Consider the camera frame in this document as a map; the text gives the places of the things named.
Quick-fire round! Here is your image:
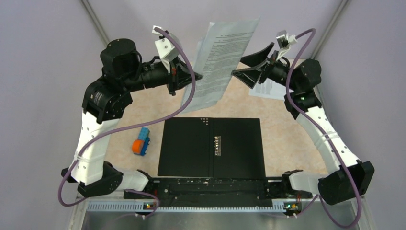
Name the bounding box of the printed paper stack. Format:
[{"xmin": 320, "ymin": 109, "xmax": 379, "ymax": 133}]
[{"xmin": 182, "ymin": 18, "xmax": 260, "ymax": 114}]

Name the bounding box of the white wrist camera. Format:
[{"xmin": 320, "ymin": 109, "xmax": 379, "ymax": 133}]
[
  {"xmin": 275, "ymin": 30, "xmax": 297, "ymax": 61},
  {"xmin": 152, "ymin": 25, "xmax": 180, "ymax": 73}
]

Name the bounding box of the single printed paper sheet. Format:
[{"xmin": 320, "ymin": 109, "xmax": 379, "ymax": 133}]
[{"xmin": 248, "ymin": 79, "xmax": 286, "ymax": 101}]

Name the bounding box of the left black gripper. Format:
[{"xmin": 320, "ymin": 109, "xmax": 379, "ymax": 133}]
[{"xmin": 122, "ymin": 56, "xmax": 203, "ymax": 95}]

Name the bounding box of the blue orange toy car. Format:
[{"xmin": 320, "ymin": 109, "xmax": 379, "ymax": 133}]
[{"xmin": 132, "ymin": 127, "xmax": 150, "ymax": 156}]

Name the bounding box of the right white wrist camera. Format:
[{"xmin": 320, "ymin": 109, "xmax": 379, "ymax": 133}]
[{"xmin": 275, "ymin": 30, "xmax": 297, "ymax": 61}]

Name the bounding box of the teal folder black inside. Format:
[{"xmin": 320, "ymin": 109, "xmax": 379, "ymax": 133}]
[{"xmin": 158, "ymin": 117, "xmax": 266, "ymax": 179}]

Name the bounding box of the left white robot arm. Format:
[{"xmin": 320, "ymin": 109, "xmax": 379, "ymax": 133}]
[{"xmin": 61, "ymin": 38, "xmax": 192, "ymax": 198}]

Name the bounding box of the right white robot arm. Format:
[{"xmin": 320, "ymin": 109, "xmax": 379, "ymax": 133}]
[{"xmin": 233, "ymin": 44, "xmax": 375, "ymax": 205}]

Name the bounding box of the aluminium frame rail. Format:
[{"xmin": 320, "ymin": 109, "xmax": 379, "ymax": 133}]
[{"xmin": 73, "ymin": 199, "xmax": 312, "ymax": 216}]

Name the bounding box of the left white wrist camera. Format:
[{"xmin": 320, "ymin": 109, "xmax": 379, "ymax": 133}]
[{"xmin": 152, "ymin": 25, "xmax": 180, "ymax": 73}]

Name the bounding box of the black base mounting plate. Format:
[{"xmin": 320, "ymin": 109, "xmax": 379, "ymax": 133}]
[{"xmin": 124, "ymin": 177, "xmax": 313, "ymax": 207}]

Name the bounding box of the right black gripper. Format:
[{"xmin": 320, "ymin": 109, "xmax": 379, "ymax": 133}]
[{"xmin": 232, "ymin": 43, "xmax": 299, "ymax": 92}]

